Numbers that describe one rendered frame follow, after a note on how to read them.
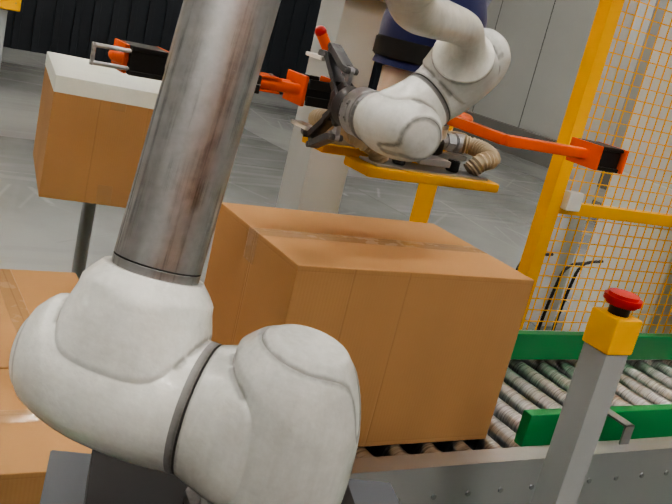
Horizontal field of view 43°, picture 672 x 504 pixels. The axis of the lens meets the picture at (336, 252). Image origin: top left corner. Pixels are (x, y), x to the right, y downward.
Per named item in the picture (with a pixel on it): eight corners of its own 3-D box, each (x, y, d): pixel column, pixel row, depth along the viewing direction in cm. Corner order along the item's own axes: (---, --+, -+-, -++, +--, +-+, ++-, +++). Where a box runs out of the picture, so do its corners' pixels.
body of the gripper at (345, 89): (346, 84, 151) (321, 74, 158) (335, 131, 153) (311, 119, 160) (381, 90, 155) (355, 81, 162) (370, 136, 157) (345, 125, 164)
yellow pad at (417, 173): (470, 180, 193) (476, 159, 192) (498, 193, 185) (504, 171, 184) (342, 164, 175) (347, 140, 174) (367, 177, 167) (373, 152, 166)
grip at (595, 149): (592, 163, 185) (599, 141, 184) (622, 174, 178) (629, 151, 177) (564, 159, 181) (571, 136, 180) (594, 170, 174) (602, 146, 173)
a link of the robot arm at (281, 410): (317, 577, 90) (373, 394, 84) (157, 519, 92) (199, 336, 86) (345, 496, 106) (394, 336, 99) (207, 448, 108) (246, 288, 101)
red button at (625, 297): (617, 306, 164) (623, 287, 163) (645, 321, 158) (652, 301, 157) (591, 305, 160) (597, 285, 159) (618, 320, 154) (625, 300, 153)
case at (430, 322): (395, 362, 233) (433, 223, 223) (485, 439, 201) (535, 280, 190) (187, 363, 202) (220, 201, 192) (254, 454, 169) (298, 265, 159)
